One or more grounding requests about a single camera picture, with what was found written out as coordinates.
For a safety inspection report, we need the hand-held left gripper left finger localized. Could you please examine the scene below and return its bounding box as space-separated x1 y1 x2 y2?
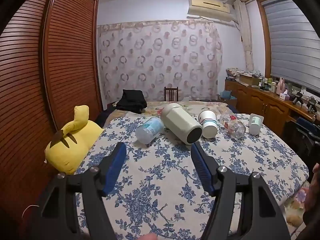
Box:
40 142 127 240

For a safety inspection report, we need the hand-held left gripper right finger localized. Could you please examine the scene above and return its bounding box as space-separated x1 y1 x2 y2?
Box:
191 142 292 240

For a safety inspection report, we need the cream thermos cup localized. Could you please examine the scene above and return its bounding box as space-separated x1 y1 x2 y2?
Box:
160 103 203 145

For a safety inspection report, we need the white paper cup blue band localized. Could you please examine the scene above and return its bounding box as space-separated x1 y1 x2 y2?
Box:
198 109 217 138

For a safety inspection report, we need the small white cup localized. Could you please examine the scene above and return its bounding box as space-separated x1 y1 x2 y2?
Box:
249 113 264 135

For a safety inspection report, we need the blue floral blanket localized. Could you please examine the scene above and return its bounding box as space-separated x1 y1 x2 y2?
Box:
75 112 309 240

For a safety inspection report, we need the yellow plush toy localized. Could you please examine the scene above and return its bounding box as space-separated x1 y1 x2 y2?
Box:
44 105 105 175

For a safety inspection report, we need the clear bottle red print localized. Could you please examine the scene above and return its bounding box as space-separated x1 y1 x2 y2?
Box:
219 111 247 139

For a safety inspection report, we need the blue label plastic bottle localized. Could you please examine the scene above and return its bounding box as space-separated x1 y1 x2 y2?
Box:
135 117 165 145

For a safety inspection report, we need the black cloth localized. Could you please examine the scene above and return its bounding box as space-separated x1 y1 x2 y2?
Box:
115 89 148 114

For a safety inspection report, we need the blue bag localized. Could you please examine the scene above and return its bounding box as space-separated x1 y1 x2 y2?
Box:
219 90 237 101

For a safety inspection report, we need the dark wooden chair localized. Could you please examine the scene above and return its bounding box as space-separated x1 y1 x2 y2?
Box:
164 86 179 102

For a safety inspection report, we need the wooden cabinet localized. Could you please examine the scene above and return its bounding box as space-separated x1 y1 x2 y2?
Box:
224 79 318 136

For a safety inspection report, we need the cardboard box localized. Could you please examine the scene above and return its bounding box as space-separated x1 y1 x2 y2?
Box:
239 74 262 86

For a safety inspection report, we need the black desk gadget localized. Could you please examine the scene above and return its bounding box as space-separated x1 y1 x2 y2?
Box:
307 98 318 112
292 92 304 105

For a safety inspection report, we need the wooden slatted wardrobe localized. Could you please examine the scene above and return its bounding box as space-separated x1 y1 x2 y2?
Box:
0 0 103 220

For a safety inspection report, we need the white wrapped pipe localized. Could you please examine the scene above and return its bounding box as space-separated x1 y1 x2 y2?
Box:
236 0 254 72

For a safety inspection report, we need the grey window blind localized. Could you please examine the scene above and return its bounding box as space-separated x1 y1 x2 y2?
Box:
262 0 320 86

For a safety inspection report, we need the cream air conditioner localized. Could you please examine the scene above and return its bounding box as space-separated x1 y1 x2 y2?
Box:
187 0 237 22

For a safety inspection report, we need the ring patterned curtain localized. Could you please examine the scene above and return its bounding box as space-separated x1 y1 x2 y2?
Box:
97 20 223 105

